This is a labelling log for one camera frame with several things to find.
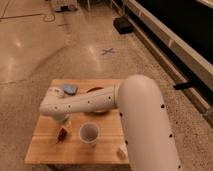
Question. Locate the black box on floor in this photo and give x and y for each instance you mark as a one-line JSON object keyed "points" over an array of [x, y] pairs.
{"points": [[122, 25]]}

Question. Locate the clear plastic bottle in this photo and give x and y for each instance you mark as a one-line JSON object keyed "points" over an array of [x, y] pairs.
{"points": [[122, 151]]}

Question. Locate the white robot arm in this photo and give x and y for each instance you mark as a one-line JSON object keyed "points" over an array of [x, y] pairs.
{"points": [[145, 123]]}

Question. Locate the grey equipment on floor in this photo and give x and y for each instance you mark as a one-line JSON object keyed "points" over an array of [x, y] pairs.
{"points": [[58, 5]]}

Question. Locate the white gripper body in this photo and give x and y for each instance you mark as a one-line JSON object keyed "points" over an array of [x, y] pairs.
{"points": [[65, 123]]}

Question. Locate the orange bowl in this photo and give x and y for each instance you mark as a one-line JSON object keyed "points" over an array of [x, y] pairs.
{"points": [[97, 112]]}

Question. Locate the wooden table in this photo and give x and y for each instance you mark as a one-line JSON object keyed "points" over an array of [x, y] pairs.
{"points": [[44, 148]]}

